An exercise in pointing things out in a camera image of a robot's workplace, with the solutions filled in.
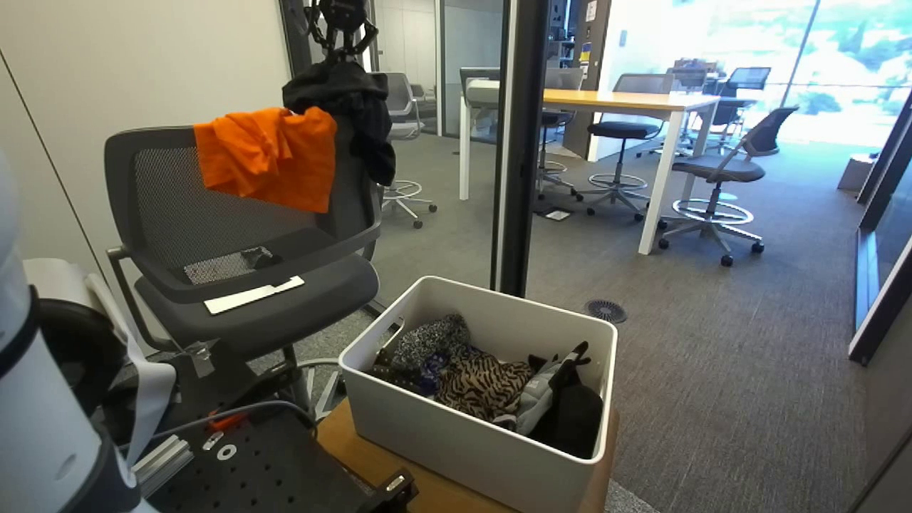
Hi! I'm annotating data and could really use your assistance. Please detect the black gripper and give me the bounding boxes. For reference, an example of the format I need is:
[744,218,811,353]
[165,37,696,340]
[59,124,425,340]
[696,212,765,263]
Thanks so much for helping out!
[299,0,379,69]

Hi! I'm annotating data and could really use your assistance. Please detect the black clothing item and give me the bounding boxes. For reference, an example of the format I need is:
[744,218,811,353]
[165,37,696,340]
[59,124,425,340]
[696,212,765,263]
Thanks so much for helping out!
[278,58,398,188]

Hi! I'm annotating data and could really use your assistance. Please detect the light grey office chair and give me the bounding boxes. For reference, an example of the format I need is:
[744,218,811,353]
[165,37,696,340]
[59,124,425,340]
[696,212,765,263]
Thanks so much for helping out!
[379,71,442,232]

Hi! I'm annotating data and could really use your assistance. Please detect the grey mesh office chair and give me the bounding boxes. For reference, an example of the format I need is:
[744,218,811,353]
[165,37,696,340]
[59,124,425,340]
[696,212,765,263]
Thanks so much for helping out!
[100,109,388,403]

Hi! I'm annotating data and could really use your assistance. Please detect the dark blue patterned clothing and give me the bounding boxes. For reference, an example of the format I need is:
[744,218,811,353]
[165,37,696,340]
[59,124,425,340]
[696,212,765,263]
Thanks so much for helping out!
[366,313,475,394]

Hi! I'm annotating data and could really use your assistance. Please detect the leopard print clothing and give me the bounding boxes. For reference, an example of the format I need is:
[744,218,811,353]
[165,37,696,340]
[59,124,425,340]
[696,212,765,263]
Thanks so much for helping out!
[429,343,543,424]

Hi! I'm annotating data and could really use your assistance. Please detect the grey white clothing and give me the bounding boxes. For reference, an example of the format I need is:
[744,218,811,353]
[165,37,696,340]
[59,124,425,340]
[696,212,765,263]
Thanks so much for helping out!
[495,340,592,437]

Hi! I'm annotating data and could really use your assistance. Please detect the blue office chair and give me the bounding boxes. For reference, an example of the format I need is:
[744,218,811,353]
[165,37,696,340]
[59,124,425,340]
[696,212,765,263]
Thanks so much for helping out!
[654,104,802,270]

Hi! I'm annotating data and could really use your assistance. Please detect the dark background office chair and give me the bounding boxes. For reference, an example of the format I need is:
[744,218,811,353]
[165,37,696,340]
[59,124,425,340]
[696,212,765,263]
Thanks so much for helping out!
[696,61,775,132]

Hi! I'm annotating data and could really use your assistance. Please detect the white plastic box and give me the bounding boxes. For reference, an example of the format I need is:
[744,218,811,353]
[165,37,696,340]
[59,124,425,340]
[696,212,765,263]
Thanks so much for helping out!
[336,275,620,513]

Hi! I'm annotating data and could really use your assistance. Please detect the orange cloth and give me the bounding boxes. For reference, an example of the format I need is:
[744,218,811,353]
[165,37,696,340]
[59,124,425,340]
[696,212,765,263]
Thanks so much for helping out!
[191,105,338,218]

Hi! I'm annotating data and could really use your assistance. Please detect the white paper sheet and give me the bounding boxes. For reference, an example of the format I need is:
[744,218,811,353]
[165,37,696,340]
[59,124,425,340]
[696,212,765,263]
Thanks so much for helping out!
[203,275,308,319]

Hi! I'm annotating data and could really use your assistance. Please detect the wooden top white leg table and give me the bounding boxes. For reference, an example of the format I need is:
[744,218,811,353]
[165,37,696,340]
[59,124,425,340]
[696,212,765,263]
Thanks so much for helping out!
[456,67,723,258]

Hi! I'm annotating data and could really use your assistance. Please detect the round floor outlet cover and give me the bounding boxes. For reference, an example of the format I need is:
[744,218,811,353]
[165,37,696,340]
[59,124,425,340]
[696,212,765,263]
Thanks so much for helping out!
[584,299,629,325]

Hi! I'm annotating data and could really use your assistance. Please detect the brown wooden stand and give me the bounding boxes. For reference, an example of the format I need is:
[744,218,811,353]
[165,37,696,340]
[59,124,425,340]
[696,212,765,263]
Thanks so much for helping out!
[311,397,620,513]

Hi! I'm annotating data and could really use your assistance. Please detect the black door frame pillar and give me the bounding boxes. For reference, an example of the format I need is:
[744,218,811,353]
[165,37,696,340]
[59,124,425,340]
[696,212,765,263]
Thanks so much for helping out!
[493,0,553,299]

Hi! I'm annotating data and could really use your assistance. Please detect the grey cable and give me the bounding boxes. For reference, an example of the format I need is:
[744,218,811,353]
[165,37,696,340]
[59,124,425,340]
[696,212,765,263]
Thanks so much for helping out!
[151,397,319,446]

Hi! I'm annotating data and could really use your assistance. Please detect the orange handled tool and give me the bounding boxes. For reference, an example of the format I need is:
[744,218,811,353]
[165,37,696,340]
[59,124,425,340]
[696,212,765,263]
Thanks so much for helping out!
[198,414,254,454]

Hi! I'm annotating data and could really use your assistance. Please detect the black clothing with straps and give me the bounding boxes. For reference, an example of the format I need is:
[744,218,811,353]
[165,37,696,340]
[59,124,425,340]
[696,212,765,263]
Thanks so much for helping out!
[530,356,607,460]

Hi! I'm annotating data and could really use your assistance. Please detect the silver aluminium frame rail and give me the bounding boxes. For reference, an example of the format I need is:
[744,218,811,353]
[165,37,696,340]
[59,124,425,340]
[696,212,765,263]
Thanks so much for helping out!
[130,434,197,498]

